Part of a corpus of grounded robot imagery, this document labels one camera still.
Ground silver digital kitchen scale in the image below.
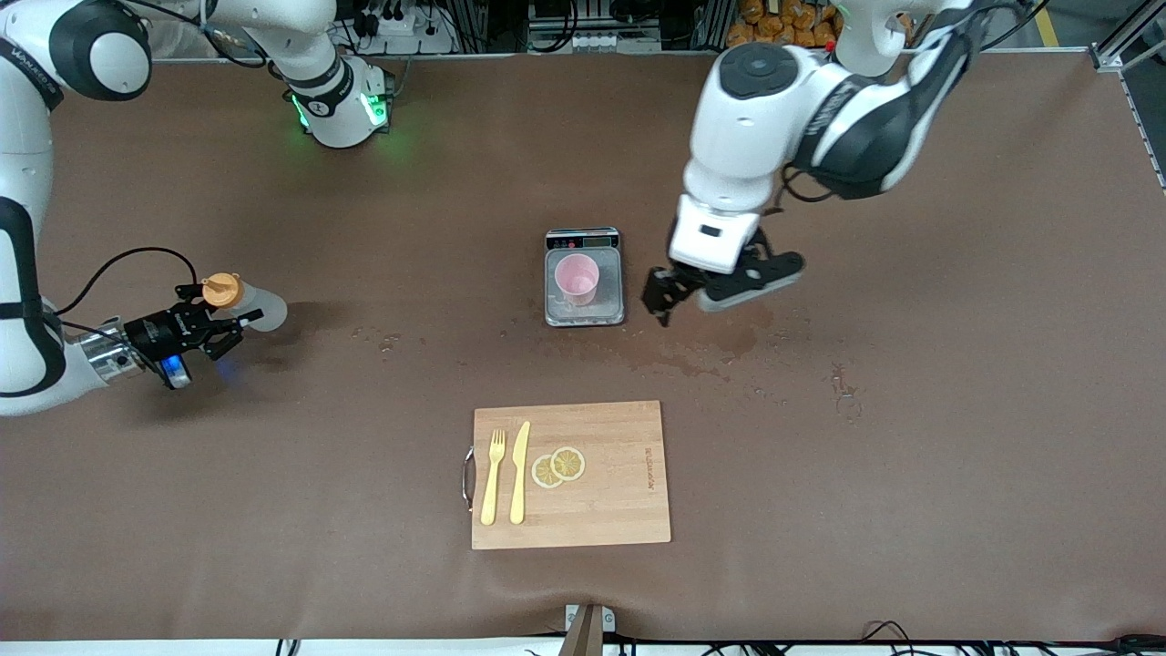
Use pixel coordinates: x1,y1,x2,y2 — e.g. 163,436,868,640
545,228,627,327

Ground wooden cutting board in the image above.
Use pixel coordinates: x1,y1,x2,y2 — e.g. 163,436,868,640
463,400,673,551

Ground orange snack packets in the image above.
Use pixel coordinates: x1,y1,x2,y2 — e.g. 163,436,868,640
727,0,841,51

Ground white connector box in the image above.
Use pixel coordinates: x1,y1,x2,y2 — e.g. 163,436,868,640
565,29,662,54

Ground translucent sauce bottle orange cap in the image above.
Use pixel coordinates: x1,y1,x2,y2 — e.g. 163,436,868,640
201,272,289,334

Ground yellow plastic knife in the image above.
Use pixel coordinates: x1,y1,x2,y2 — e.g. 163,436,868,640
509,421,531,526

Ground aluminium frame profile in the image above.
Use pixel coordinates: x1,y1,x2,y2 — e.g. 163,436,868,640
1090,0,1166,192

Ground white power strip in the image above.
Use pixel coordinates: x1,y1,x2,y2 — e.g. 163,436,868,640
360,7,456,56

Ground brown wooden post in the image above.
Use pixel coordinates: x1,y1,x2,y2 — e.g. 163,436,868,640
557,605,604,656

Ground yellow plastic fork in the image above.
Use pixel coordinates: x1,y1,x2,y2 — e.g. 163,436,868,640
480,430,506,527

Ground pink cup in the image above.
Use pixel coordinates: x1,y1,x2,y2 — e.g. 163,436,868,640
555,254,601,307

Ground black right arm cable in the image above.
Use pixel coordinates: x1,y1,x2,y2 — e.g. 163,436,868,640
53,247,199,317

